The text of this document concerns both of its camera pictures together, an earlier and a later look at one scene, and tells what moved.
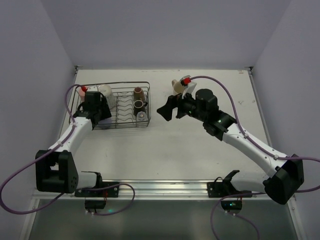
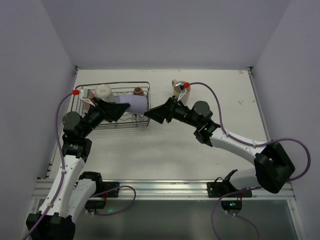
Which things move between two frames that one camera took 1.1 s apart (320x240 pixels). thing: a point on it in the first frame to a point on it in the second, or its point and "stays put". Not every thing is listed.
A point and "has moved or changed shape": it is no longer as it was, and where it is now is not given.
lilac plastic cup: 108,120 has moved or changed shape
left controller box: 95,204 stays put
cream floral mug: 177,87 stays put
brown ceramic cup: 138,94 stays put
